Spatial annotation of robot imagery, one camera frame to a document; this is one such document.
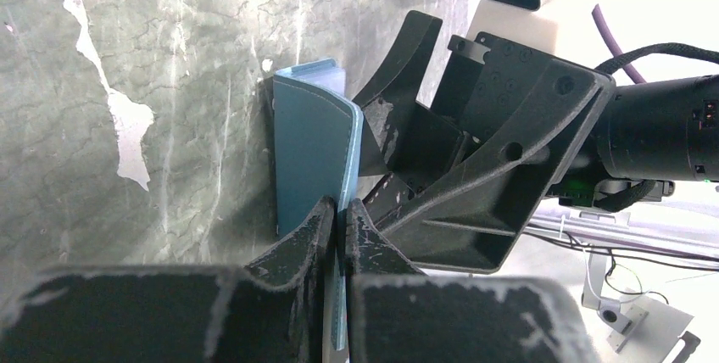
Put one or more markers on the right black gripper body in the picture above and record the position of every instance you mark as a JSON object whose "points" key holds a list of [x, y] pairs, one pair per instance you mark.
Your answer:
{"points": [[649, 133]]}

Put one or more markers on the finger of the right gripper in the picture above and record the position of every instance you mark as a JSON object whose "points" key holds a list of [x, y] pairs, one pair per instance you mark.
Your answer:
{"points": [[388, 99], [470, 218]]}

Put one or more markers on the blue leather card holder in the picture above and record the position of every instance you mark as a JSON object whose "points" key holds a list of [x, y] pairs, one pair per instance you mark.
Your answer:
{"points": [[317, 142]]}

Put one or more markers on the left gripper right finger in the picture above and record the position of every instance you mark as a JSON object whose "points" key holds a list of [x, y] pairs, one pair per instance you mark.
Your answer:
{"points": [[398, 313]]}

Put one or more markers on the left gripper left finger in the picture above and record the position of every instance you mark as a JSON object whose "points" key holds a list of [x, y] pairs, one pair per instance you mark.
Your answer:
{"points": [[270, 310]]}

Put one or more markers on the aluminium frame rail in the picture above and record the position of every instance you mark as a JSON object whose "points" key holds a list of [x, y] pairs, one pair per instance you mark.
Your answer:
{"points": [[685, 234]]}

